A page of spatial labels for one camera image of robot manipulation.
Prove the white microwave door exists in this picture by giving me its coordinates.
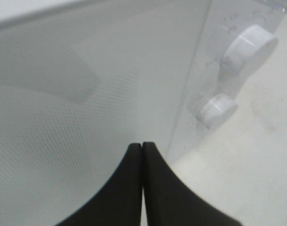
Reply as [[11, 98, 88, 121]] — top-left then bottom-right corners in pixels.
[[0, 0, 211, 226]]

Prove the white microwave oven body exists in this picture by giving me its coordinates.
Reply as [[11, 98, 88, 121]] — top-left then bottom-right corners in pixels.
[[166, 0, 287, 162]]

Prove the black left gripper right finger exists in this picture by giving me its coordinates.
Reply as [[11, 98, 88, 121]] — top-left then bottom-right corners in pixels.
[[142, 142, 241, 226]]

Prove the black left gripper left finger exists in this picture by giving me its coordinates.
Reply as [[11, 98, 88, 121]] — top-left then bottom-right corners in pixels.
[[59, 143, 143, 226]]

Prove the white microwave knob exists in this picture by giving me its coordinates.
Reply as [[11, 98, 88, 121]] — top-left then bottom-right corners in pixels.
[[221, 24, 279, 75], [197, 94, 238, 130]]

